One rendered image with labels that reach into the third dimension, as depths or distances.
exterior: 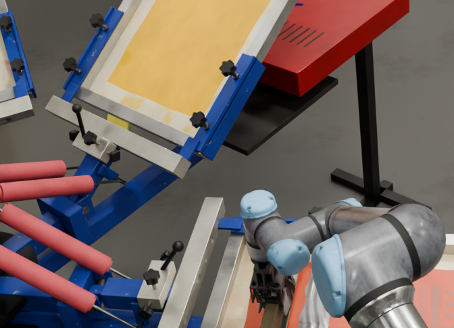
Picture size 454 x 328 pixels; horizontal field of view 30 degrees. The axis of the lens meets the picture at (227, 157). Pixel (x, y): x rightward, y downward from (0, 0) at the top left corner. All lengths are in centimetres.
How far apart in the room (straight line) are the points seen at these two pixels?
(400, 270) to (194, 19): 142
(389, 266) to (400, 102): 310
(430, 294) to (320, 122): 229
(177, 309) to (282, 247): 43
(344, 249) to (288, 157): 278
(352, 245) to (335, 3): 175
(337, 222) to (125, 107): 102
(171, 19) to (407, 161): 172
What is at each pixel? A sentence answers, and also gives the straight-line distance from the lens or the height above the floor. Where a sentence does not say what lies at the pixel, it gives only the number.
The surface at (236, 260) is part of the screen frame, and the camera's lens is 217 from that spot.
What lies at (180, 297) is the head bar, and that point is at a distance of 204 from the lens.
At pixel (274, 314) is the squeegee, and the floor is 106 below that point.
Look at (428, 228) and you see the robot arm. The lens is 136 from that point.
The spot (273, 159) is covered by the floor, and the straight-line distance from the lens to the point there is 408.
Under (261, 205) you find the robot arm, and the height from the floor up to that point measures 136.
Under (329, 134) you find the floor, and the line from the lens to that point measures 419.
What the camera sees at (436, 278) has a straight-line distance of 213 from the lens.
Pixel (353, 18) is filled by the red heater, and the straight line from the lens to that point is 287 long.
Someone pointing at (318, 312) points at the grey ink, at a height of 96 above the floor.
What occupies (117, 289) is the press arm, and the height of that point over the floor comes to 104.
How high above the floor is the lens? 250
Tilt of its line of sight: 37 degrees down
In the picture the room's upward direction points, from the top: 11 degrees counter-clockwise
